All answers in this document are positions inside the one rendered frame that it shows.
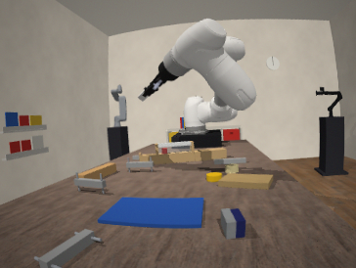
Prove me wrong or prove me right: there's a cream roll of masking tape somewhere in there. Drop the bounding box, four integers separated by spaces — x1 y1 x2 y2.
225 163 239 173

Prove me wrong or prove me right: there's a yellow short cylinder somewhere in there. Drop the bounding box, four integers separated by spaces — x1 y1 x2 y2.
206 172 222 182

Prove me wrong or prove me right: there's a blue flat rectangular pad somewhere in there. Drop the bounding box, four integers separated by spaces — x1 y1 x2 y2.
98 197 203 228

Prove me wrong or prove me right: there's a tan wooden bar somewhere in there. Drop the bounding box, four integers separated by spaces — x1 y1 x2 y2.
78 163 116 179

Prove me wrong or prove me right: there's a tan flat board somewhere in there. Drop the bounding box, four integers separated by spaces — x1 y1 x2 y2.
218 173 273 190

